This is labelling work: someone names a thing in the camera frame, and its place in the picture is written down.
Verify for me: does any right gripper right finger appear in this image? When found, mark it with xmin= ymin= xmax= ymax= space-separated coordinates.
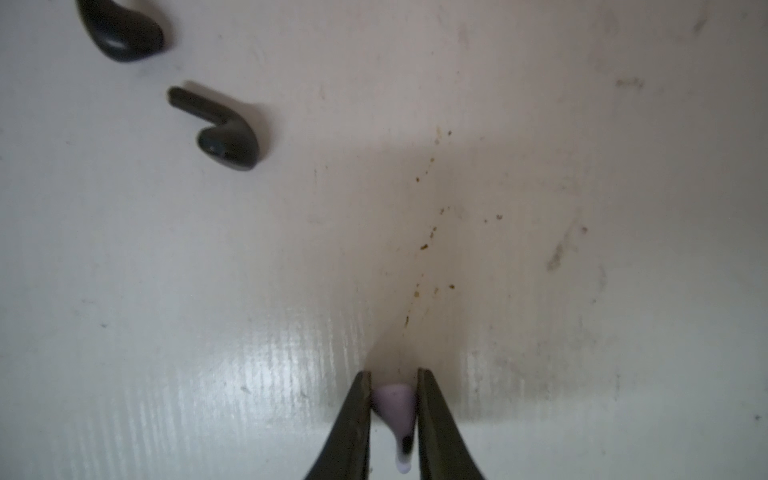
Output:
xmin=416 ymin=368 xmax=484 ymax=480

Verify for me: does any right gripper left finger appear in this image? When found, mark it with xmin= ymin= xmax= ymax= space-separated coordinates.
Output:
xmin=305 ymin=371 xmax=372 ymax=480

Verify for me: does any black earbud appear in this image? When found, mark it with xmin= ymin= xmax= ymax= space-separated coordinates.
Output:
xmin=167 ymin=86 xmax=260 ymax=171
xmin=76 ymin=0 xmax=165 ymax=63

